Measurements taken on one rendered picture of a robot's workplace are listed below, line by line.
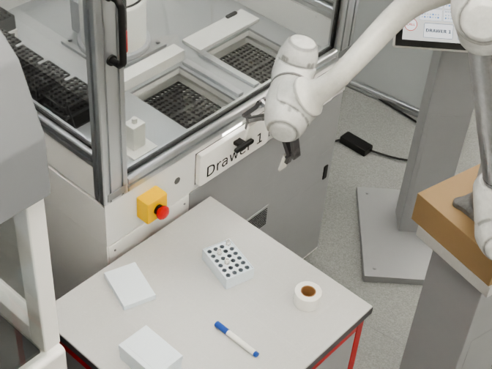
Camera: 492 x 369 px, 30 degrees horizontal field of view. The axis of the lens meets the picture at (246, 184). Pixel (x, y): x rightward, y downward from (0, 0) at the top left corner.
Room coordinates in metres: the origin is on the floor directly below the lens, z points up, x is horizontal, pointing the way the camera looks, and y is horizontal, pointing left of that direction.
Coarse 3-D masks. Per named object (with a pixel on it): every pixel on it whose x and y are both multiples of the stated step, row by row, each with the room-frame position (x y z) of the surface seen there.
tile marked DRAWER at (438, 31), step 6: (426, 24) 2.54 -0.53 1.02; (432, 24) 2.54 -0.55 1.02; (438, 24) 2.54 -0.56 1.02; (444, 24) 2.54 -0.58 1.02; (450, 24) 2.54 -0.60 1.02; (426, 30) 2.52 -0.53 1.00; (432, 30) 2.53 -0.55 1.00; (438, 30) 2.53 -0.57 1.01; (444, 30) 2.53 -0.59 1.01; (450, 30) 2.53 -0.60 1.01; (426, 36) 2.51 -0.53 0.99; (432, 36) 2.51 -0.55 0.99; (438, 36) 2.52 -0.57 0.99; (444, 36) 2.52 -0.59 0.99; (450, 36) 2.52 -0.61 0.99
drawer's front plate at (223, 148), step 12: (240, 132) 2.03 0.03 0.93; (264, 132) 2.11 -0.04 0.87; (216, 144) 1.96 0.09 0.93; (228, 144) 1.99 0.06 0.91; (252, 144) 2.07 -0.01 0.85; (204, 156) 1.91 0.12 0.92; (216, 156) 1.95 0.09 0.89; (228, 156) 1.99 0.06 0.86; (240, 156) 2.03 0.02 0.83; (204, 168) 1.92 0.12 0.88; (216, 168) 1.95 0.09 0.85; (204, 180) 1.92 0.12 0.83
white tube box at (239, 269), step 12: (204, 252) 1.67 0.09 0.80; (216, 252) 1.68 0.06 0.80; (228, 252) 1.68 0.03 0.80; (240, 252) 1.68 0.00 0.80; (216, 264) 1.63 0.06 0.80; (228, 264) 1.64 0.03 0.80; (240, 264) 1.64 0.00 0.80; (216, 276) 1.62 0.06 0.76; (228, 276) 1.61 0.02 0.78; (240, 276) 1.61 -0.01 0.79; (252, 276) 1.63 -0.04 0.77
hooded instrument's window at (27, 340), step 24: (24, 216) 1.21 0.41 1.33; (0, 240) 1.17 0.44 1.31; (24, 240) 1.21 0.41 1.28; (0, 264) 1.16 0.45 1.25; (24, 264) 1.20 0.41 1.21; (0, 288) 1.15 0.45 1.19; (24, 288) 1.19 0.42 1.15; (0, 312) 1.15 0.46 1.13; (24, 312) 1.19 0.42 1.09; (0, 336) 1.14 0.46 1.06; (24, 336) 1.18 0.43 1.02; (0, 360) 1.13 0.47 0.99; (24, 360) 1.17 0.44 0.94
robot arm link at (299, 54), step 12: (300, 36) 1.95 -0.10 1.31; (288, 48) 1.91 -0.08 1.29; (300, 48) 1.90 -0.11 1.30; (312, 48) 1.91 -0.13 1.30; (276, 60) 1.92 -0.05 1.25; (288, 60) 1.89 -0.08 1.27; (300, 60) 1.89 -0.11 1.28; (312, 60) 1.90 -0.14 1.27; (276, 72) 1.88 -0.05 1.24; (288, 72) 1.86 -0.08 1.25; (300, 72) 1.87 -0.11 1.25; (312, 72) 1.89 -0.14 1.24
